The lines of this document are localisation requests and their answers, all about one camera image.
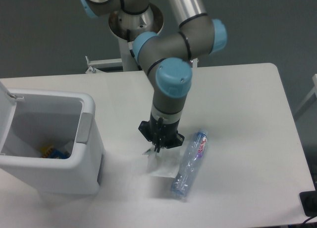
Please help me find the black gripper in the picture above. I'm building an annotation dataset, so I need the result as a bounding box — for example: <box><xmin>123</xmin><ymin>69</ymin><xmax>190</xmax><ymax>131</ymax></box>
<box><xmin>138</xmin><ymin>115</ymin><xmax>185</xmax><ymax>153</ymax></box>

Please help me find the white paper bag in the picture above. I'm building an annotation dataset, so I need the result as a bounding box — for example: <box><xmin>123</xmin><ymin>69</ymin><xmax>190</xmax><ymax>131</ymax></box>
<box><xmin>142</xmin><ymin>146</ymin><xmax>181</xmax><ymax>178</ymax></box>

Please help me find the crushed clear plastic bottle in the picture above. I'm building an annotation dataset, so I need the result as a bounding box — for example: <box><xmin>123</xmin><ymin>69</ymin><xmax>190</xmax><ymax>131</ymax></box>
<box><xmin>171</xmin><ymin>129</ymin><xmax>208</xmax><ymax>200</ymax></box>

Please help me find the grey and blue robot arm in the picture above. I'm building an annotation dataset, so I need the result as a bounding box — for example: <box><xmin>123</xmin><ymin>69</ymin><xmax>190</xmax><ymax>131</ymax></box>
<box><xmin>80</xmin><ymin>0</ymin><xmax>227</xmax><ymax>152</ymax></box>

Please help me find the white plastic trash can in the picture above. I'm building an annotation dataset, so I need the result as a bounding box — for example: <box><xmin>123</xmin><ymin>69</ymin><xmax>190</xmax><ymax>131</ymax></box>
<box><xmin>0</xmin><ymin>89</ymin><xmax>104</xmax><ymax>194</ymax></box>

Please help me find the yellow and blue trash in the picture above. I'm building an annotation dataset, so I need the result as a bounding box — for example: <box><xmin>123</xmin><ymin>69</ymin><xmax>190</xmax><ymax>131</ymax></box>
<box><xmin>40</xmin><ymin>145</ymin><xmax>70</xmax><ymax>159</ymax></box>

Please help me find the white furniture leg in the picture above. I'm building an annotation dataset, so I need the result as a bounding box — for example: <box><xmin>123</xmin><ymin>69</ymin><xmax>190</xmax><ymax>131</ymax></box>
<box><xmin>293</xmin><ymin>74</ymin><xmax>317</xmax><ymax>121</ymax></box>

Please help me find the black device at edge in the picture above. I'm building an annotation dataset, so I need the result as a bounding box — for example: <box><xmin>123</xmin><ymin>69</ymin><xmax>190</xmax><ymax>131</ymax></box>
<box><xmin>299</xmin><ymin>191</ymin><xmax>317</xmax><ymax>217</ymax></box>

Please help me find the white metal base frame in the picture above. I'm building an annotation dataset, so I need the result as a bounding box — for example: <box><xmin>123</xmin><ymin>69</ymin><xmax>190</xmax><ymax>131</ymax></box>
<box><xmin>86</xmin><ymin>57</ymin><xmax>199</xmax><ymax>76</ymax></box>

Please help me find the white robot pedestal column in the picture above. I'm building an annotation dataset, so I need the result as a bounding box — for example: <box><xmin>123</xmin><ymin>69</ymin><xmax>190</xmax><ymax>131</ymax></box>
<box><xmin>108</xmin><ymin>3</ymin><xmax>164</xmax><ymax>61</ymax></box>

